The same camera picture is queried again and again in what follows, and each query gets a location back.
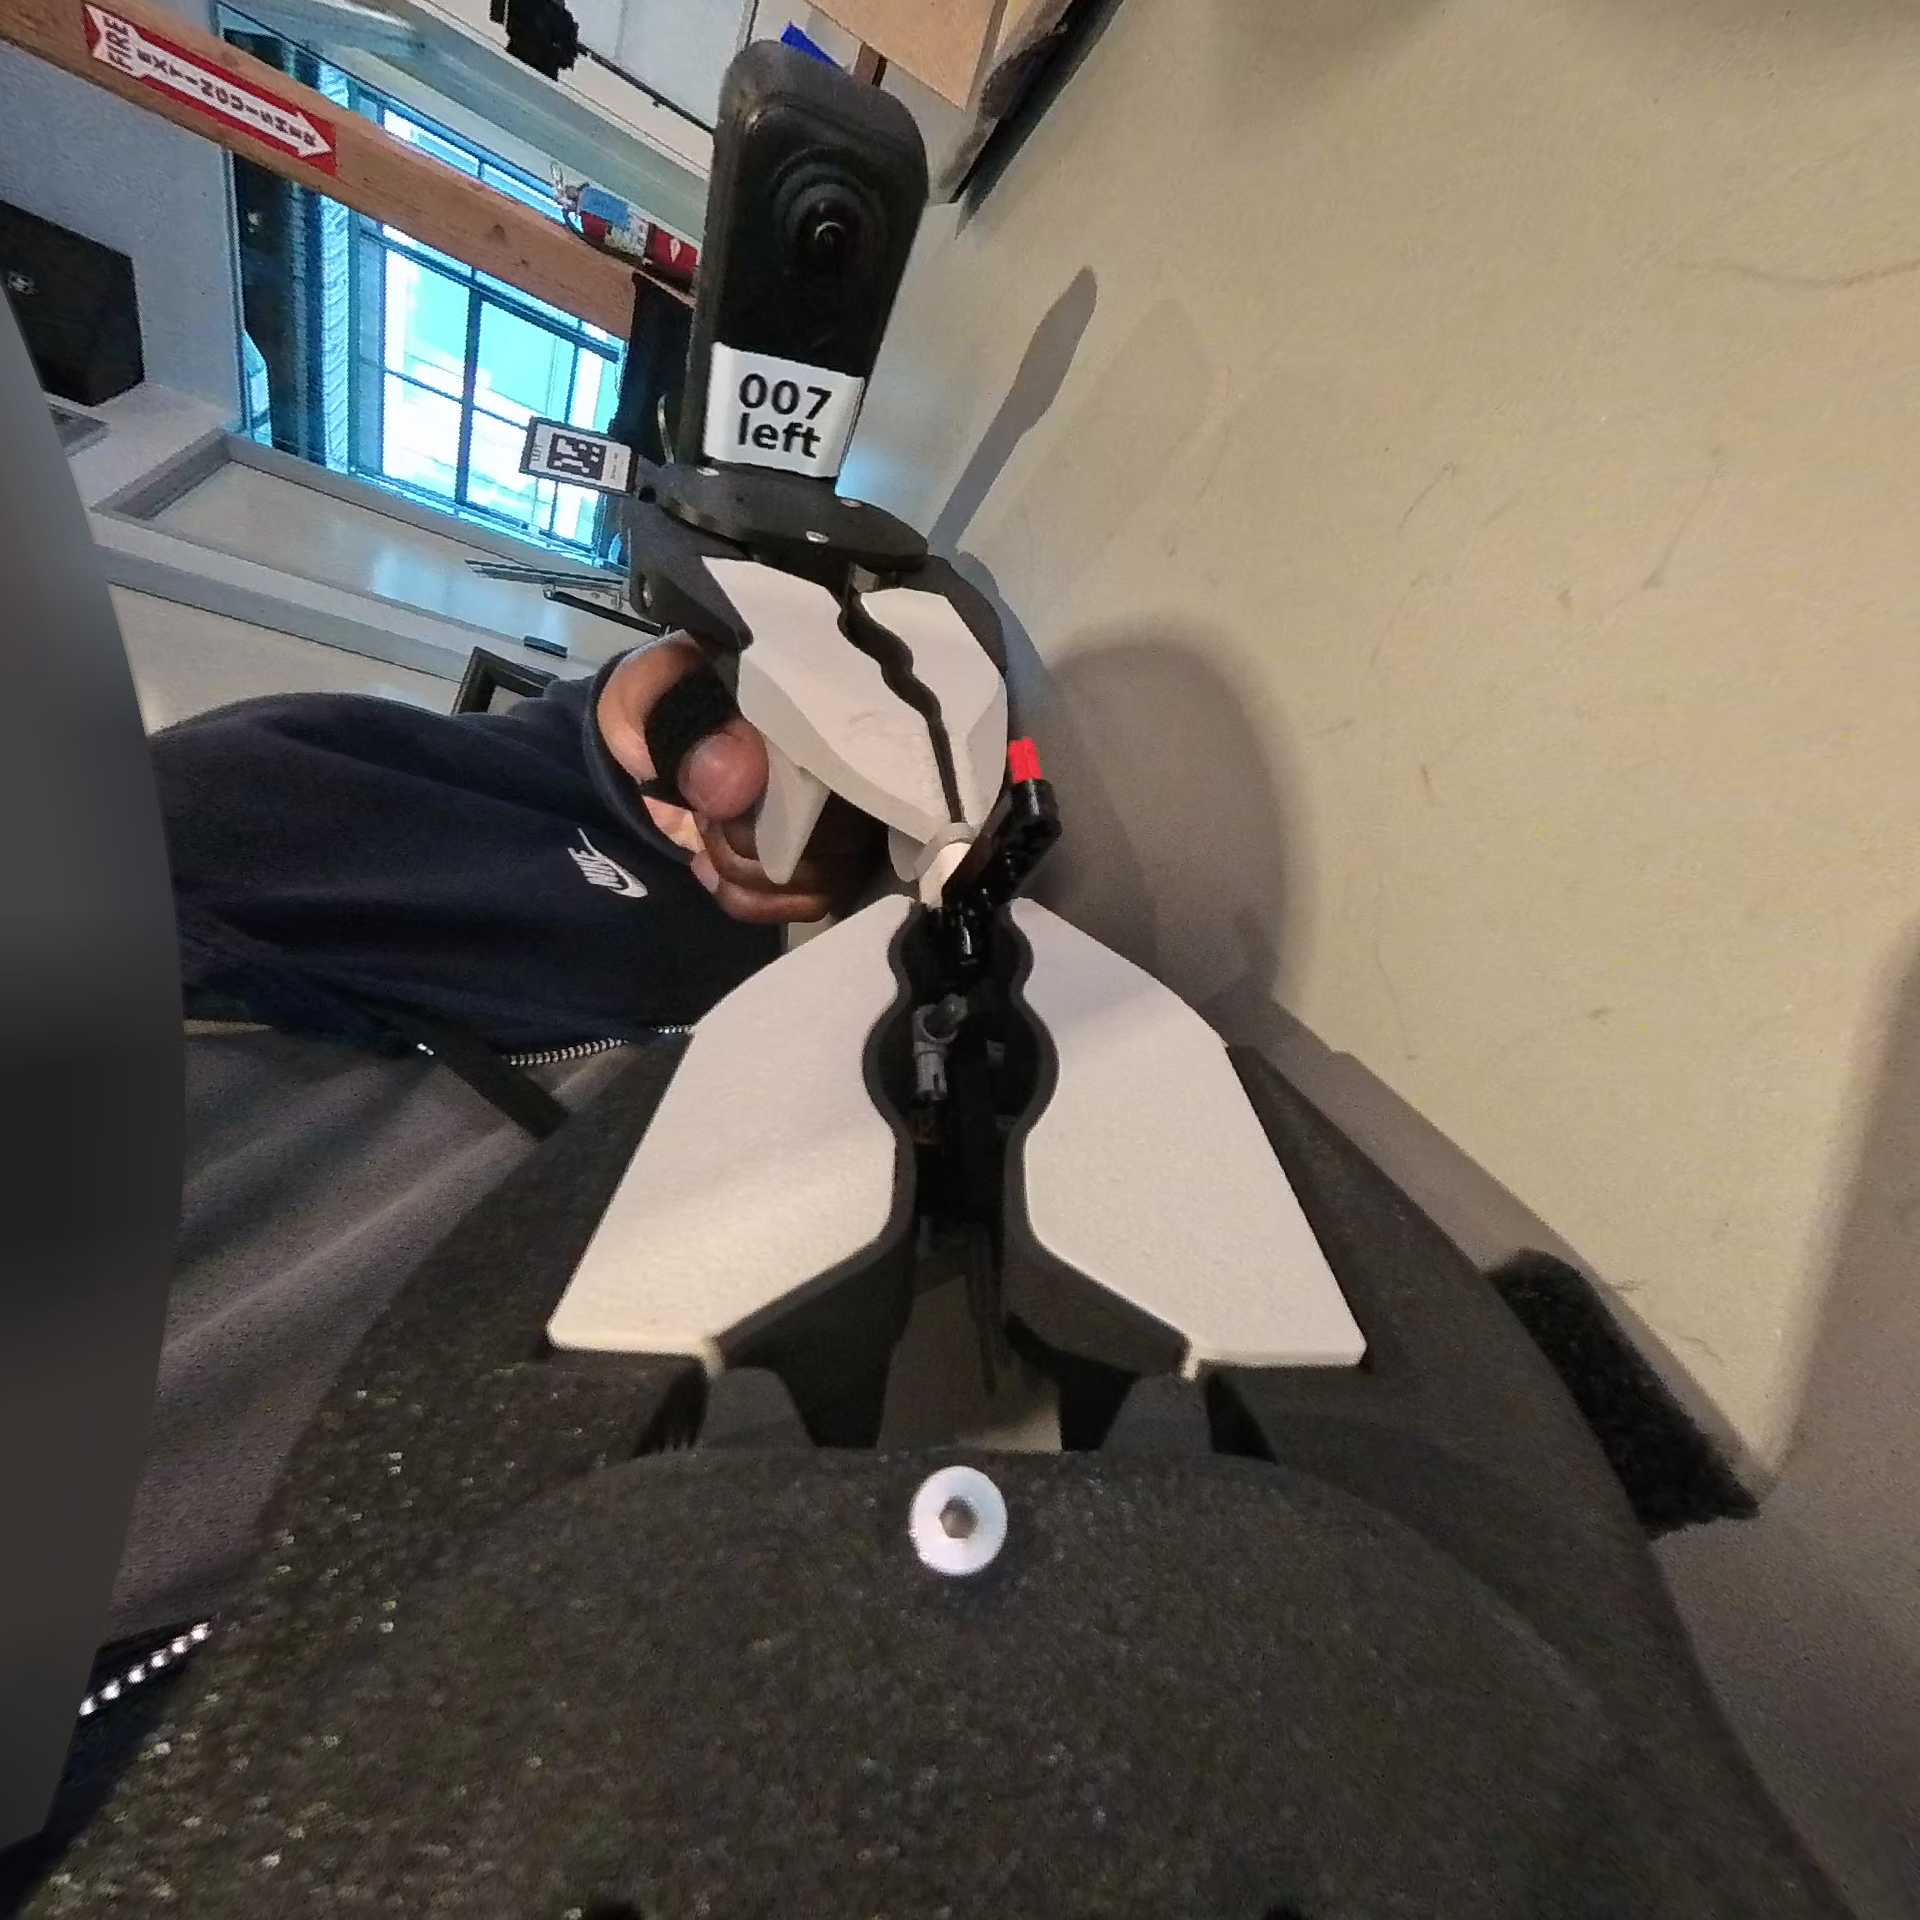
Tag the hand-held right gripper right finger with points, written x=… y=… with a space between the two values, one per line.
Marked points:
x=1184 y=1185

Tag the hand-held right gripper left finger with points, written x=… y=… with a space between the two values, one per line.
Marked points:
x=720 y=1156

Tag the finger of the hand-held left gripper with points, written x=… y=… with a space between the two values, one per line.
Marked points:
x=967 y=705
x=826 y=692

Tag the black lego technic assembly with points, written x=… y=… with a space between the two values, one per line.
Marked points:
x=1012 y=833

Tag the person's left forearm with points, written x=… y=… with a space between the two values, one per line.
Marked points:
x=405 y=856

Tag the person's left hand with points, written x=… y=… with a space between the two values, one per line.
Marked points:
x=728 y=788

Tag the wooden beam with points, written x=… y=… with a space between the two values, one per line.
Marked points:
x=493 y=225

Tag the person's grey clothing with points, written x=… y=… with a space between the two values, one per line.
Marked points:
x=345 y=1276

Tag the large window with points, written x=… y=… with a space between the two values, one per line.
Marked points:
x=435 y=360

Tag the black velcro strip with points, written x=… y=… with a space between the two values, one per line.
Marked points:
x=1628 y=1401

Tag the red arrow sign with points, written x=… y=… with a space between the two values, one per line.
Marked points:
x=211 y=91

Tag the black picture frame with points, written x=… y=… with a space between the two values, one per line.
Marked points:
x=483 y=683

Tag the black ceiling camera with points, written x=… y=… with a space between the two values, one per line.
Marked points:
x=533 y=32

